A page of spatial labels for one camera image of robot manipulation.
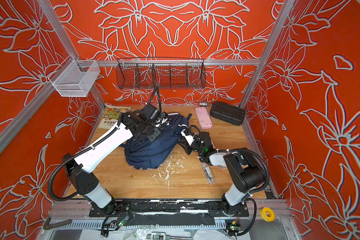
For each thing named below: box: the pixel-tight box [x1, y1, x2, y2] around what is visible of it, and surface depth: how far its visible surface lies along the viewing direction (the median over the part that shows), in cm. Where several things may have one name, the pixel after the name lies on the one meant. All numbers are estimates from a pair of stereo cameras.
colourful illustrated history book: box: [98, 105, 132, 130], surface depth 116 cm
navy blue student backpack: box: [119, 112, 192, 170], surface depth 78 cm
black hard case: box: [210, 101, 246, 126], surface depth 109 cm
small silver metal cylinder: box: [199, 101, 208, 107], surface depth 120 cm
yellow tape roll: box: [260, 207, 276, 222], surface depth 71 cm
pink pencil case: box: [194, 106, 213, 130], surface depth 112 cm
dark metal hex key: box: [43, 217, 73, 230], surface depth 71 cm
